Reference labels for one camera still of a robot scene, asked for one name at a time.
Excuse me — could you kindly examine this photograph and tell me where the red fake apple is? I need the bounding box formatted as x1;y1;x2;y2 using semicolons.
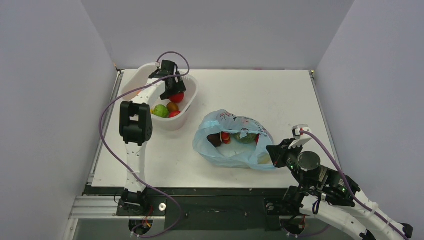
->
169;92;185;104

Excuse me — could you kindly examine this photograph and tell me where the small red fake fruit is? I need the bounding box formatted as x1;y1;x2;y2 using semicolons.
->
168;110;181;118

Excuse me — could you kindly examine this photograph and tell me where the light blue plastic bag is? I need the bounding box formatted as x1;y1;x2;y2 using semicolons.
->
192;109;275;171

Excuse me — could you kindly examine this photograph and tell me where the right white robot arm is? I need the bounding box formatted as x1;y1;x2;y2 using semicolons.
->
266;135;414;240

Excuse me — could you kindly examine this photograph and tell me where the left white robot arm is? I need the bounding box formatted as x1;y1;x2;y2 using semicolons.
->
119;60;185;215

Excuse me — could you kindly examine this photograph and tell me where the brown fake kiwi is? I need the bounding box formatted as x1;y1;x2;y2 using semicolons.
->
166;101;180;113

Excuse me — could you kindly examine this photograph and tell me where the green fake fruit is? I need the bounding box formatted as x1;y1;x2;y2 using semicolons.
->
152;104;170;118

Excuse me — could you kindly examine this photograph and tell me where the green fake avocado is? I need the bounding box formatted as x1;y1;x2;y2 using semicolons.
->
231;132;258;144

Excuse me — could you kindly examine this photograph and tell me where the dark brown fake fruit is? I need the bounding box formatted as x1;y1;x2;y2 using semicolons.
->
206;133;223;148

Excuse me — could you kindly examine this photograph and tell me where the white plastic basket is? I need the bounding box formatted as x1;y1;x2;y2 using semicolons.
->
119;66;199;131

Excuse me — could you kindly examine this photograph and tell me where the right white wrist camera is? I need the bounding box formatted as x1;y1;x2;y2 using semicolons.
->
289;124;312;149

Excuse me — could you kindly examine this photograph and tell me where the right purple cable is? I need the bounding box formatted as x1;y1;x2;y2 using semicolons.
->
299;129;410;240

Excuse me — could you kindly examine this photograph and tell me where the purple cable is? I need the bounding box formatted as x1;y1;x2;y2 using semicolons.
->
299;129;410;240
98;51;191;239

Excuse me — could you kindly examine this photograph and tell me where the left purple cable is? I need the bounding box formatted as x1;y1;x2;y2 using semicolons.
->
98;51;191;239

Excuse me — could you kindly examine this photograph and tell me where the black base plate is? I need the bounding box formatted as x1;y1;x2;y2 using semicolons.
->
106;186;332;232

